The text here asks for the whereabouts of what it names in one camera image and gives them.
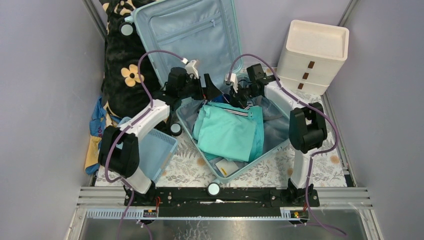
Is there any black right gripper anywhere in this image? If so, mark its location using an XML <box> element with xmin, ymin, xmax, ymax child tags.
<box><xmin>227</xmin><ymin>84</ymin><xmax>260</xmax><ymax>112</ymax></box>

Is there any light blue ribbed suitcase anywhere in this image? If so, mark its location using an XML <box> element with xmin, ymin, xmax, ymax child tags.
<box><xmin>124</xmin><ymin>0</ymin><xmax>289</xmax><ymax>185</ymax></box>

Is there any teal cloth top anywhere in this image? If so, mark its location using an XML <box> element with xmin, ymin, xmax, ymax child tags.
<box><xmin>192</xmin><ymin>105</ymin><xmax>258</xmax><ymax>163</ymax></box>

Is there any teal cloth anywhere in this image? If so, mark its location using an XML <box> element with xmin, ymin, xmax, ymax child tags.
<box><xmin>202</xmin><ymin>100</ymin><xmax>265</xmax><ymax>163</ymax></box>
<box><xmin>192</xmin><ymin>105</ymin><xmax>258</xmax><ymax>163</ymax></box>

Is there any black floral plush blanket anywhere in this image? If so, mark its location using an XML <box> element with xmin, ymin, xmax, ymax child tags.
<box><xmin>100</xmin><ymin>0</ymin><xmax>161</xmax><ymax>118</ymax></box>

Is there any white three-drawer storage cabinet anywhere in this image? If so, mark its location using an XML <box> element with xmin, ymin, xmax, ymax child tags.
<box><xmin>276</xmin><ymin>19</ymin><xmax>350</xmax><ymax>95</ymax></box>

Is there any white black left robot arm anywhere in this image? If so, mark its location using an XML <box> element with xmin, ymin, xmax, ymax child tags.
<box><xmin>98</xmin><ymin>67</ymin><xmax>221</xmax><ymax>206</ymax></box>

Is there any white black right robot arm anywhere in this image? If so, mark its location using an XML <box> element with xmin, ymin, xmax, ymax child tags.
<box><xmin>224</xmin><ymin>63</ymin><xmax>328</xmax><ymax>206</ymax></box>

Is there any dark blue flat item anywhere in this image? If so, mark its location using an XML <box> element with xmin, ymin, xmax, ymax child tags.
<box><xmin>212</xmin><ymin>94</ymin><xmax>231</xmax><ymax>104</ymax></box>

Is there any teal folded cloth bottom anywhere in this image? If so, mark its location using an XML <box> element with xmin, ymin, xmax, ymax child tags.
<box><xmin>202</xmin><ymin>100</ymin><xmax>265</xmax><ymax>163</ymax></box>

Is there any light blue perforated plastic basket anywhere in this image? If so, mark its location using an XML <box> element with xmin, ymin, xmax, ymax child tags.
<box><xmin>109</xmin><ymin>118</ymin><xmax>178</xmax><ymax>192</ymax></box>

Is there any blue yellow cloth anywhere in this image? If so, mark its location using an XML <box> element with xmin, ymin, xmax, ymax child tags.
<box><xmin>84</xmin><ymin>96</ymin><xmax>121</xmax><ymax>175</ymax></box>

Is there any floral patterned floor mat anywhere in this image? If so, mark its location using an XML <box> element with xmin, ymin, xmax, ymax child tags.
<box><xmin>94</xmin><ymin>67</ymin><xmax>347</xmax><ymax>188</ymax></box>

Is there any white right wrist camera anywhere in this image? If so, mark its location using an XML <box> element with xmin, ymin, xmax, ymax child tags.
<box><xmin>224</xmin><ymin>73</ymin><xmax>238</xmax><ymax>93</ymax></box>

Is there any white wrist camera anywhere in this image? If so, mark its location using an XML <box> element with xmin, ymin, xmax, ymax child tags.
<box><xmin>181</xmin><ymin>58</ymin><xmax>200</xmax><ymax>79</ymax></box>
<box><xmin>224</xmin><ymin>73</ymin><xmax>238</xmax><ymax>93</ymax></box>

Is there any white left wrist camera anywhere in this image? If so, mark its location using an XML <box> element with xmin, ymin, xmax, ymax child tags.
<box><xmin>181</xmin><ymin>58</ymin><xmax>200</xmax><ymax>79</ymax></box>

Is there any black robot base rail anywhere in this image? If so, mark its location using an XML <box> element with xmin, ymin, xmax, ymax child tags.
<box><xmin>124</xmin><ymin>182</ymin><xmax>320</xmax><ymax>222</ymax></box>

